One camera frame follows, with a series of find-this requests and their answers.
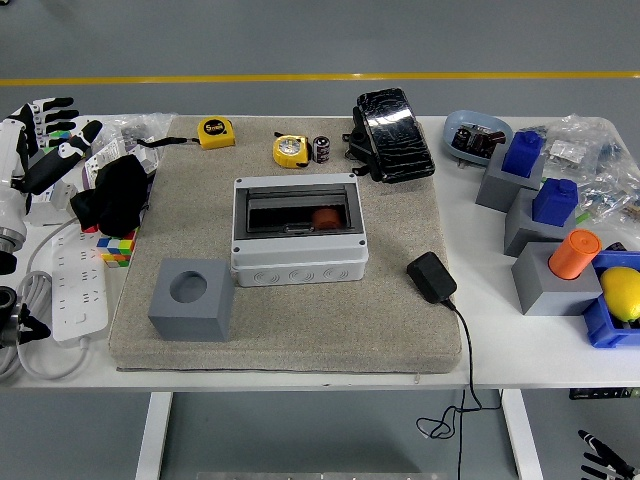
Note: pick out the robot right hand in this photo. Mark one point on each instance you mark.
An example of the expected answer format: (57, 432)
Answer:
(607, 462)

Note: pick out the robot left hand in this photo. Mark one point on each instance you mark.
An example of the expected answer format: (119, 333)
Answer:
(12, 165)

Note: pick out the smoky transparent box lid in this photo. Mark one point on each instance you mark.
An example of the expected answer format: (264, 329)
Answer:
(280, 210)

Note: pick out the grey plastic junction box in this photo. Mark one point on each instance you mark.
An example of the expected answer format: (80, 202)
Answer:
(300, 272)

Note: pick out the orange cylinder battery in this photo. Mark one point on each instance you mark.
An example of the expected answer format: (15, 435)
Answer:
(572, 255)
(327, 220)

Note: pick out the blue battery block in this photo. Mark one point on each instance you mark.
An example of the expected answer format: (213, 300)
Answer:
(522, 152)
(552, 200)

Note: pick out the white circuit breaker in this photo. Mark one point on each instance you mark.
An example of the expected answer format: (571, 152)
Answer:
(55, 202)

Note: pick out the large colourful puzzle cube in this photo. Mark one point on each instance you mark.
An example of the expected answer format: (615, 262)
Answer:
(62, 135)

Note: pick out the black table control panel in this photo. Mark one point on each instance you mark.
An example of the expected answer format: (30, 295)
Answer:
(600, 393)

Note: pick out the white and purple card package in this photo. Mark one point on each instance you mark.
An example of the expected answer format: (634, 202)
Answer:
(97, 167)

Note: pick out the white table leg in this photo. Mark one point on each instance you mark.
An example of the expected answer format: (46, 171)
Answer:
(152, 435)
(522, 435)

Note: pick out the black cloth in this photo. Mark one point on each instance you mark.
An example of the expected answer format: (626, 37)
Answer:
(115, 195)

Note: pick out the clear bag of grey parts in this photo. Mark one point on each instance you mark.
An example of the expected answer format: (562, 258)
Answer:
(130, 127)

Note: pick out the blue plastic bin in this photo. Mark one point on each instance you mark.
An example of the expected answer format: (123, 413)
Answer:
(602, 330)

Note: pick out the small colourful puzzle cube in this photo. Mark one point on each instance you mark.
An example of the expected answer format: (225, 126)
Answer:
(117, 247)

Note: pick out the small white breaker module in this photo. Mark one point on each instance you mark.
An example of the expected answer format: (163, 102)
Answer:
(147, 160)

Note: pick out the white power strip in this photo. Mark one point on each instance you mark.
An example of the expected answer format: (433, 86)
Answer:
(80, 290)

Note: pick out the yellow lemon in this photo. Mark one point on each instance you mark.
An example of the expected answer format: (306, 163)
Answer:
(620, 292)

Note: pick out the grey holder block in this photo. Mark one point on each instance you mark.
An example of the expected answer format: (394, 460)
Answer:
(495, 190)
(545, 295)
(522, 235)

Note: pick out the grey block with round hole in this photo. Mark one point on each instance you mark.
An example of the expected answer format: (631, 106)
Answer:
(200, 320)

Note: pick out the black power adapter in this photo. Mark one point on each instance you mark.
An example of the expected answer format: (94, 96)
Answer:
(431, 277)

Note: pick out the large clear bag of parts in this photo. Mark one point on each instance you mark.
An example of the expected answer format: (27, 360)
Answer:
(610, 170)

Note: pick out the small black capacitor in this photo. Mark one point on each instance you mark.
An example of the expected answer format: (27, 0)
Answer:
(321, 150)

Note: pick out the grey-brown mat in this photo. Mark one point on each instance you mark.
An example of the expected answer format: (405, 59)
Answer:
(325, 325)

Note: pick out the small bag of white parts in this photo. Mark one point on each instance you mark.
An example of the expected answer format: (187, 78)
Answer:
(565, 150)

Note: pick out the dark electronic parts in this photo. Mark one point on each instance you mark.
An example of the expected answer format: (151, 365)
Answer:
(475, 140)

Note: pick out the light blue bowl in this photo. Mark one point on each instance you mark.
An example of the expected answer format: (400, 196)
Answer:
(455, 125)

